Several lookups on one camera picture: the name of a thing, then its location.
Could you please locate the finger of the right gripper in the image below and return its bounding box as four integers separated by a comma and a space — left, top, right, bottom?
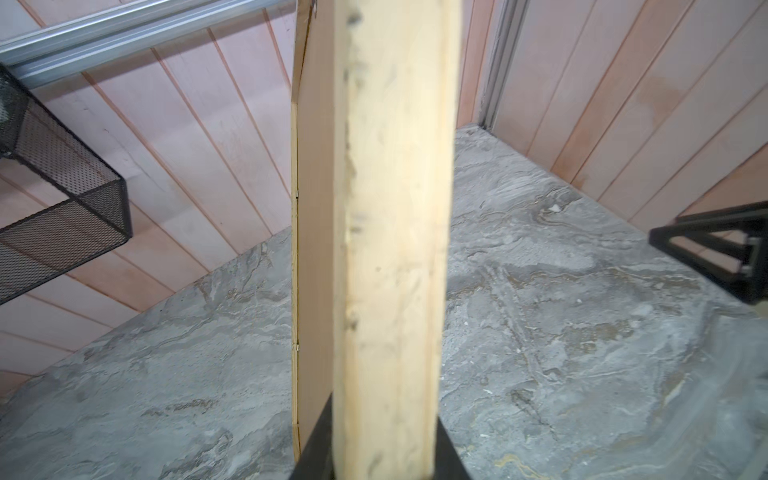
648, 201, 767, 305

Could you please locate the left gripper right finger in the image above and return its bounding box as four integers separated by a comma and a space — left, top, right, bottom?
434, 419, 471, 480

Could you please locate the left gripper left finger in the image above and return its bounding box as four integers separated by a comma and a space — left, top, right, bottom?
289, 395, 334, 480

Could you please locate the wooden picture frame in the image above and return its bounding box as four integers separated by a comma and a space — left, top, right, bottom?
332, 1, 463, 479

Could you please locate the brown backing board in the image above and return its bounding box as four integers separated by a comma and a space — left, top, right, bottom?
291, 1, 334, 457

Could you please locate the black wire mesh basket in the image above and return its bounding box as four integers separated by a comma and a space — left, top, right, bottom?
1, 68, 133, 303

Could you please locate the aluminium frame profile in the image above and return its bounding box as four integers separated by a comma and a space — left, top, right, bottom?
0, 0, 532, 131

